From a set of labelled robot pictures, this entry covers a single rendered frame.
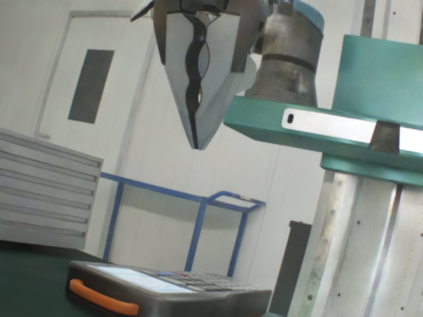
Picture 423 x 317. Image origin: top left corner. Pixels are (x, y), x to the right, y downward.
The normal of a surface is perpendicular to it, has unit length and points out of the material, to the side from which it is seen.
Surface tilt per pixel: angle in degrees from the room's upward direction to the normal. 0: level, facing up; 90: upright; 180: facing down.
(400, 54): 90
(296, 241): 90
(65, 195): 90
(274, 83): 72
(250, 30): 105
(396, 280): 90
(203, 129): 122
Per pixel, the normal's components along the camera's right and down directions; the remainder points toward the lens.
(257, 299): 0.84, 0.15
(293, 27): -0.07, -0.10
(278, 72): -0.22, -0.44
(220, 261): -0.43, -0.18
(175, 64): -0.54, 0.07
